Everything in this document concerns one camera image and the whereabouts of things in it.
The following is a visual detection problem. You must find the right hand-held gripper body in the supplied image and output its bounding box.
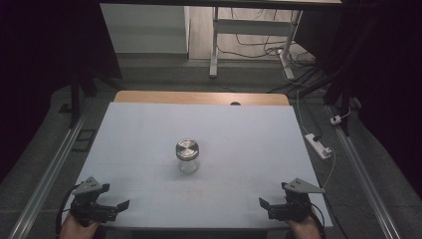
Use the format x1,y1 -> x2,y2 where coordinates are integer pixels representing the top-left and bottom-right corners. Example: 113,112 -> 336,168
267,177 -> 326,224

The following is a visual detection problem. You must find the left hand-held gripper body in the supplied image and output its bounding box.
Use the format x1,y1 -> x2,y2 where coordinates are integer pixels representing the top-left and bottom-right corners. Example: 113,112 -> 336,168
69,176 -> 119,228

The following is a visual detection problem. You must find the clear glass jar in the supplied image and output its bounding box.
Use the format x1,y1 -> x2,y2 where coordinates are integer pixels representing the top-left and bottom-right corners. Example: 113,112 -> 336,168
176,155 -> 201,175

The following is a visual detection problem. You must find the round silver metal lid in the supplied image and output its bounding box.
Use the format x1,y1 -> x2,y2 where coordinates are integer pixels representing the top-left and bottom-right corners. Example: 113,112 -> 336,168
175,138 -> 201,162

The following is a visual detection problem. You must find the person's right hand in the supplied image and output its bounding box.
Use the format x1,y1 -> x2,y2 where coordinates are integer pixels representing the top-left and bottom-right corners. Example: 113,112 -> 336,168
286,208 -> 322,239

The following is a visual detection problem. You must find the person's left hand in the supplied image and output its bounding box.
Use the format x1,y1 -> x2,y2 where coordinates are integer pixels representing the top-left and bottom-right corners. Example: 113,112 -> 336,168
59,212 -> 101,239

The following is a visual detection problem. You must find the white power strip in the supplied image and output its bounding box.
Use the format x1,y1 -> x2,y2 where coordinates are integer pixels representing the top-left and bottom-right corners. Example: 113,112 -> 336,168
305,132 -> 333,160

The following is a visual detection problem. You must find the black metal stand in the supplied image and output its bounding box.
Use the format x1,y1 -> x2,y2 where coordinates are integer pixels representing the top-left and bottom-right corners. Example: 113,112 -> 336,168
297,71 -> 353,137
59,64 -> 124,129

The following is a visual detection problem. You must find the white table cover sheet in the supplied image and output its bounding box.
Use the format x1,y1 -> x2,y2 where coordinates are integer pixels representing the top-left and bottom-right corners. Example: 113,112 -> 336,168
57,102 -> 334,230

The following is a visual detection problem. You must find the black curtain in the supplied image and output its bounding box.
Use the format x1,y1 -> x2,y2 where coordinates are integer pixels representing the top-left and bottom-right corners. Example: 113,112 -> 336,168
0,0 -> 123,184
294,0 -> 422,201

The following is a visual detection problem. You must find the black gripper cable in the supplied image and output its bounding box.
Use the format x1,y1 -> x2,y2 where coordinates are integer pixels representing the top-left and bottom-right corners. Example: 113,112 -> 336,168
309,202 -> 327,233
55,184 -> 83,237

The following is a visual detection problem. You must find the aluminium floor rail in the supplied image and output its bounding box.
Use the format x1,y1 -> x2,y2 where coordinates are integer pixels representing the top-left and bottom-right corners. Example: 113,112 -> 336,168
325,105 -> 403,239
7,109 -> 92,239

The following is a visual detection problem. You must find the thin white cable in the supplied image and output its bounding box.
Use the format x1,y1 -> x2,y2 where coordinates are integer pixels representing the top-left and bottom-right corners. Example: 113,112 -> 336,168
319,146 -> 337,193

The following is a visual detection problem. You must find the black plug with cable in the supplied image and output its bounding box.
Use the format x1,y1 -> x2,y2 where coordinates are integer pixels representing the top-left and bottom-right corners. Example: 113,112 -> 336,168
298,94 -> 323,142

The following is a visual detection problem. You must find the black floor cables bundle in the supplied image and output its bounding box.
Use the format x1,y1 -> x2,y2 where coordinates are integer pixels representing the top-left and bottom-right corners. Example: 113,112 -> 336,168
217,7 -> 317,69

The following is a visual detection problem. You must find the white desk frame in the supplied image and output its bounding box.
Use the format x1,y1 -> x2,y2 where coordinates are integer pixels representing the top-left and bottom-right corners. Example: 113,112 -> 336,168
208,6 -> 304,81

